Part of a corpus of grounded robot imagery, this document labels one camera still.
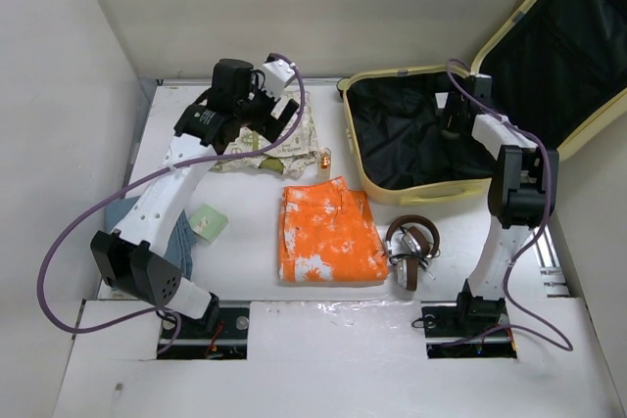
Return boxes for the blue folded jeans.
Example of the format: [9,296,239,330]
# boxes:
[105,197,196,279]

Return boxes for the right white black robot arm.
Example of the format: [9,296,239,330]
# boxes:
[443,71,559,336]

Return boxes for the cream green printed jacket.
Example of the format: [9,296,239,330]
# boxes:
[211,90,319,179]

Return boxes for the yellow open suitcase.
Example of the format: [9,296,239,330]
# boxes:
[343,0,626,206]

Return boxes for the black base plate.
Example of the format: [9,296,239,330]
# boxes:
[157,302,250,360]
[412,303,517,359]

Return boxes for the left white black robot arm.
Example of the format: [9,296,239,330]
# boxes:
[90,54,305,337]

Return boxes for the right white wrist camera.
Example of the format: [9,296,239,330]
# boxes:
[467,73,492,98]

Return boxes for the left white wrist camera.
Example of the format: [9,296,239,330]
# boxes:
[260,59,296,99]

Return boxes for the aluminium rail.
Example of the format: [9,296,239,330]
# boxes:
[533,228,571,298]

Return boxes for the green small box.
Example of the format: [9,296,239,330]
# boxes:
[189,204,228,244]

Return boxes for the orange white shorts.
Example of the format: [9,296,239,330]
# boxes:
[278,176,389,284]

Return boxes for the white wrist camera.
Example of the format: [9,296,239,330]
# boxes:
[467,73,492,98]
[260,59,296,99]

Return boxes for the brown silver headphones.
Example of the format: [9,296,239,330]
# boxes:
[384,214,441,292]

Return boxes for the small clear perfume bottle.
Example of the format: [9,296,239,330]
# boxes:
[316,148,331,181]

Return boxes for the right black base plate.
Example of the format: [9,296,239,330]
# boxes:
[412,303,517,359]

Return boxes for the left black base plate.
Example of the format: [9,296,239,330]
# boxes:
[157,302,250,360]

